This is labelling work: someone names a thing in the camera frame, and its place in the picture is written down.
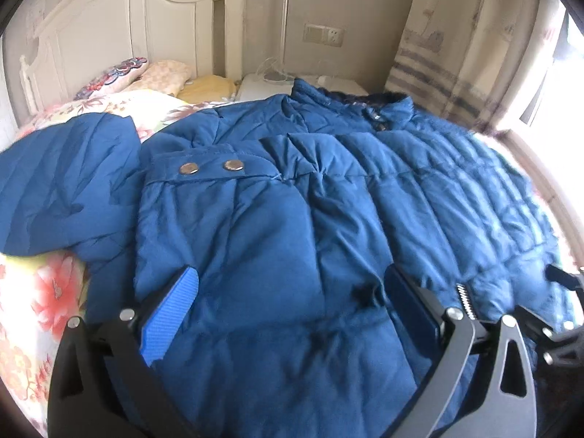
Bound yellow pillow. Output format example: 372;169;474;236
177;74;238;103

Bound thin white wall pipe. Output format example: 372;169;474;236
282;0;291;74

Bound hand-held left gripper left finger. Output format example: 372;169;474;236
48;266;199;438

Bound white nightstand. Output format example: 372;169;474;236
235;72;366;101

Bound blue padded jacket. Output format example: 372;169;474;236
0;78;578;438

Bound white wooden headboard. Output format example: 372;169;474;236
19;0;247;115

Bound embroidered floral pillow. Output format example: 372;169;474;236
75;57;150;100

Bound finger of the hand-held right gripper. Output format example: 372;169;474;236
545;264;584;293
518;317;584;368

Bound window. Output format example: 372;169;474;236
495;0;584;138

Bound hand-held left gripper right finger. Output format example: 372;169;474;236
387;265;537;438

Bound white wall socket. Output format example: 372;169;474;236
304;23;345;47

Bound floral bed sheet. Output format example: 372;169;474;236
0;89;238;434

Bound striped beige curtain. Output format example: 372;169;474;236
384;0;566;133

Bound white cable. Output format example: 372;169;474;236
255;57;297;84

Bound peach checkered pillow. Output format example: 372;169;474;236
122;60;195;97

